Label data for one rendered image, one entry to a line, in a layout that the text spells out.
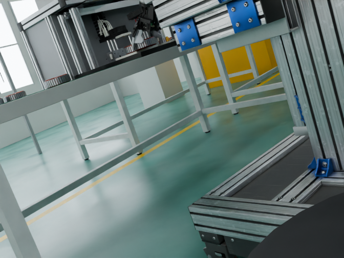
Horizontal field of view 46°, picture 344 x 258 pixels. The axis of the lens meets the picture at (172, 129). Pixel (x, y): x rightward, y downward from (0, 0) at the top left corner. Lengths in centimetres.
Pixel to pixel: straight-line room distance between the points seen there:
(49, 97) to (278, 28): 72
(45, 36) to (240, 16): 119
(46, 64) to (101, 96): 775
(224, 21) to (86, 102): 850
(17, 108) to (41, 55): 95
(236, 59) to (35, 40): 394
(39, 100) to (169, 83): 493
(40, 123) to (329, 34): 804
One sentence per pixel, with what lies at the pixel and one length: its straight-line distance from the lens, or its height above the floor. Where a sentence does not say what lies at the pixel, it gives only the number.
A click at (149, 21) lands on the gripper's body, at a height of 88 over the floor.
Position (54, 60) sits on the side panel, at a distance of 211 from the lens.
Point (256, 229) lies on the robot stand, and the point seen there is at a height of 18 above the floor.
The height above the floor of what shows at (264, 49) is 34.
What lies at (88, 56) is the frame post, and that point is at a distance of 189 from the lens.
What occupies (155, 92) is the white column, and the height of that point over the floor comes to 20.
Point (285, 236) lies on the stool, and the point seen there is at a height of 56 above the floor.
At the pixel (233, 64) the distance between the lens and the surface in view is 580.
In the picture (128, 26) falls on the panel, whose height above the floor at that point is 93.
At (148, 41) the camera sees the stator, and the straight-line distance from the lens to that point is 180.
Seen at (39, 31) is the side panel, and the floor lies 103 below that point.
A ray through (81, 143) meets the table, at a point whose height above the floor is 18.
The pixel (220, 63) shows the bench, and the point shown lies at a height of 48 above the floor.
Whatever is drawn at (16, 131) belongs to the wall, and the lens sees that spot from 866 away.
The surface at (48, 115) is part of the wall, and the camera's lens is 903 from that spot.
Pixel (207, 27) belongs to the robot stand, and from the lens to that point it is 125.
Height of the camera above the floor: 74
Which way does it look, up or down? 11 degrees down
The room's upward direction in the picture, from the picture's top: 19 degrees counter-clockwise
